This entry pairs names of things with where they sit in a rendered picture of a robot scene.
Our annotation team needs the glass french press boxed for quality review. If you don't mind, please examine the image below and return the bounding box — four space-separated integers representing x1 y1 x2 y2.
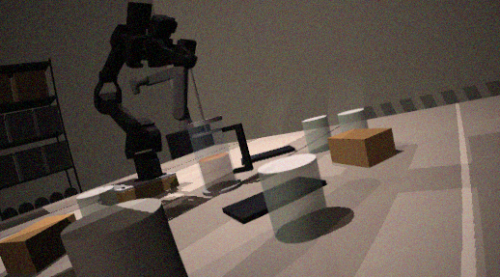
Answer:
181 53 254 196

